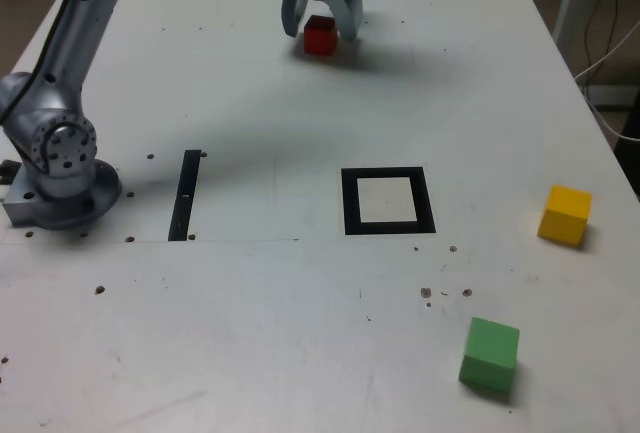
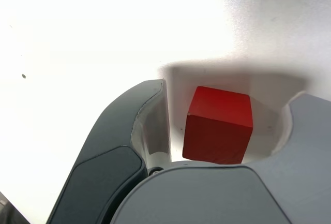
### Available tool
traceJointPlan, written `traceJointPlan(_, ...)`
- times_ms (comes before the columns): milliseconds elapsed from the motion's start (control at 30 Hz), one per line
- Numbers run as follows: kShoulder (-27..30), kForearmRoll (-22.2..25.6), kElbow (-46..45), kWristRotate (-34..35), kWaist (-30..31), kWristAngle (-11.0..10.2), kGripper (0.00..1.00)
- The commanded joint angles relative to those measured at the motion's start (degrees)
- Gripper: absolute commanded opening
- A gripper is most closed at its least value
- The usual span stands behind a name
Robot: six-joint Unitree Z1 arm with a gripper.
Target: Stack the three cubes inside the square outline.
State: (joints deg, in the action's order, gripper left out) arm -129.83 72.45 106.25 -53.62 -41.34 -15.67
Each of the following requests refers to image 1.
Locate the red cube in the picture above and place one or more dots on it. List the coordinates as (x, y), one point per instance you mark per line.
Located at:
(320, 40)

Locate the yellow cube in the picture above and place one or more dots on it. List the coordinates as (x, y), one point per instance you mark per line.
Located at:
(562, 218)

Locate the green cube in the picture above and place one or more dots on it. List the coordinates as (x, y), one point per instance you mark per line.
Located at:
(490, 358)

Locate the black tape square outline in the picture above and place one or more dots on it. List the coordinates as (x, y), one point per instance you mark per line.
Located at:
(350, 203)

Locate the black tape strip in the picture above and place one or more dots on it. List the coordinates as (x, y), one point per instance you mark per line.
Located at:
(182, 203)

